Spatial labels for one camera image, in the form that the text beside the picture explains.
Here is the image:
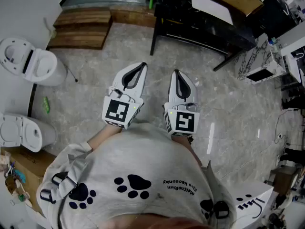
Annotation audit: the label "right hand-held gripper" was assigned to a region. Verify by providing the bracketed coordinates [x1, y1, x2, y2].
[163, 69, 201, 137]

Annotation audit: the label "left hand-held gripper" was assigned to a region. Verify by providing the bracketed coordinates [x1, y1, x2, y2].
[102, 62, 148, 130]

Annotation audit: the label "person's left forearm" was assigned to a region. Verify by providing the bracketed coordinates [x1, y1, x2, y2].
[87, 124, 124, 150]

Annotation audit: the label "person's right forearm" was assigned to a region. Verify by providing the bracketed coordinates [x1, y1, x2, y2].
[171, 134, 203, 167]

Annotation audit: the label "black marble table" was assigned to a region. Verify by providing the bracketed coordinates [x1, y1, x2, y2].
[150, 0, 257, 72]

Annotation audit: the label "white rectangular sink basin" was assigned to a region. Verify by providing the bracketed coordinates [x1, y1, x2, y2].
[190, 0, 234, 26]

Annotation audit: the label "wooden beam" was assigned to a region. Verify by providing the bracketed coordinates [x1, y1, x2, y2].
[109, 5, 157, 29]

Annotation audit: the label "stepped wooden planks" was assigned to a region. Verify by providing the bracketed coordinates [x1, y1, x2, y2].
[46, 9, 113, 51]

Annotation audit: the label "grey paw-print sweatshirt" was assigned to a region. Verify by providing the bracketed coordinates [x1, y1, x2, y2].
[37, 122, 238, 229]

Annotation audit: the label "small green floor item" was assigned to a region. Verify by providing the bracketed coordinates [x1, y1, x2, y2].
[41, 96, 51, 115]

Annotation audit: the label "white toilet with open lid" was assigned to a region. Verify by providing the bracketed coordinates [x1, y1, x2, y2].
[0, 37, 68, 88]
[0, 112, 58, 153]

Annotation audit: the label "flat brown cardboard box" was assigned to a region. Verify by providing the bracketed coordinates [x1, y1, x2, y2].
[1, 146, 57, 215]

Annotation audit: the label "white box with black print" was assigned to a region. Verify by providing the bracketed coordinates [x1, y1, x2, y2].
[234, 181, 275, 229]

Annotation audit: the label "pile of rubbish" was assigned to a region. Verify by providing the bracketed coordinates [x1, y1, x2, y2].
[0, 151, 31, 205]

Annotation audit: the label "thin black-tipped cable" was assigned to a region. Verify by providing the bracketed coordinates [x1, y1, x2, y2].
[62, 62, 79, 83]

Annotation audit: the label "white wall hose valve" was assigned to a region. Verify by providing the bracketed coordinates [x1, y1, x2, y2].
[42, 17, 57, 39]

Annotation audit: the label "thin black floor cable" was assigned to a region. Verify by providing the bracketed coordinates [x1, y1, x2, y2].
[274, 107, 299, 148]

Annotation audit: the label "grey shoulder strap with buckles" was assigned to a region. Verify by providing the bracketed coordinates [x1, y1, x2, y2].
[40, 168, 80, 204]

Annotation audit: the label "black shoulder strap buckle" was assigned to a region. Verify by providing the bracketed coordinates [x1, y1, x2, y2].
[213, 200, 231, 219]

